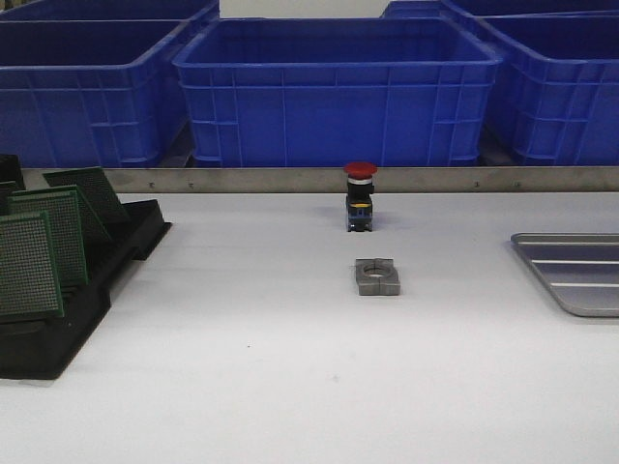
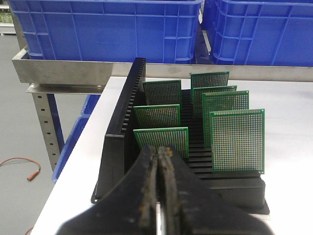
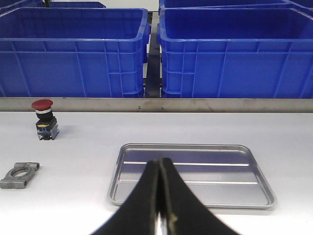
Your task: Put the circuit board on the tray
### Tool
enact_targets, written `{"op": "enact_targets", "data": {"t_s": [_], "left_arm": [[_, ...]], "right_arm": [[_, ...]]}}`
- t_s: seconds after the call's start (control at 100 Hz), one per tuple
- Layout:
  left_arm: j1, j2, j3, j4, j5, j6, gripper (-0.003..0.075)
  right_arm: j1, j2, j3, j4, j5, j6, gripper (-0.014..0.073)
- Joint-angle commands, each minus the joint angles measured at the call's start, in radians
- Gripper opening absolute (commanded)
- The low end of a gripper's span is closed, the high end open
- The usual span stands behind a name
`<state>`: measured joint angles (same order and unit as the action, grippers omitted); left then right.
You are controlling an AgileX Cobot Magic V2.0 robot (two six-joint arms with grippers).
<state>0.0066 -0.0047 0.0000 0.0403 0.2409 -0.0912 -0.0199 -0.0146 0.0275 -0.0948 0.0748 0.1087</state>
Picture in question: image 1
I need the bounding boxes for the right blue plastic crate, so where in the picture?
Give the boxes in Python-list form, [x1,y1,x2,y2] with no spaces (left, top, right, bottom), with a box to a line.
[476,14,619,167]

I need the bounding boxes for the green perforated board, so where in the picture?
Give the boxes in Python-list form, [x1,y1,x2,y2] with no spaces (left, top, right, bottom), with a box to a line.
[9,188,88,287]
[44,167,130,244]
[1,212,64,323]

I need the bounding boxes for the far left blue crate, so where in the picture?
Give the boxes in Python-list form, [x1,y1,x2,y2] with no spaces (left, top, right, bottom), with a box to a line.
[1,0,220,21]

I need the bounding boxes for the blue plastic crate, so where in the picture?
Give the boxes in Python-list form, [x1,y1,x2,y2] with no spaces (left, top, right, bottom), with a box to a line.
[1,20,192,168]
[476,14,619,167]
[174,18,501,168]

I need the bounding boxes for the red emergency stop button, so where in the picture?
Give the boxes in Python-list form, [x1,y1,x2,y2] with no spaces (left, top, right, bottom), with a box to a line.
[343,161,378,232]

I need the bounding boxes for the centre blue plastic crate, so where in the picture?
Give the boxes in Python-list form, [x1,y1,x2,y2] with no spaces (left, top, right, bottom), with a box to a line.
[174,18,501,168]

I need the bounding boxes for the silver metal tray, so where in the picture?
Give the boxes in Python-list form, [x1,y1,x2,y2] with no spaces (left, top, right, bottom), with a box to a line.
[511,233,618,318]

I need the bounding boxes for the black circuit board rack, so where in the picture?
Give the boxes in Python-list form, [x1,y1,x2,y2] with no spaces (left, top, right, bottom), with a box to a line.
[0,154,174,381]

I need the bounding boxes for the rear green perforated board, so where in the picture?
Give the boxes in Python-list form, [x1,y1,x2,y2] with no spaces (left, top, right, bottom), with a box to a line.
[44,167,130,244]

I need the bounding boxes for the far right blue crate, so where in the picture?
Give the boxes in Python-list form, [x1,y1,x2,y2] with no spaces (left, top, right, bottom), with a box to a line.
[381,0,618,18]

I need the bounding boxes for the grey metal clamp block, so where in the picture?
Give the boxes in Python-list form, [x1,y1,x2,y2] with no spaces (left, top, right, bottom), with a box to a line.
[355,258,401,296]

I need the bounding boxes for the left blue plastic crate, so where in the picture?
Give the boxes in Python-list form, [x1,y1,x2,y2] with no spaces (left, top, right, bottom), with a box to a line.
[1,20,192,168]

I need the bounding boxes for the front green perforated board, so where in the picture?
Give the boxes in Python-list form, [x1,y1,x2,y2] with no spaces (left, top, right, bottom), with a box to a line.
[1,212,64,323]

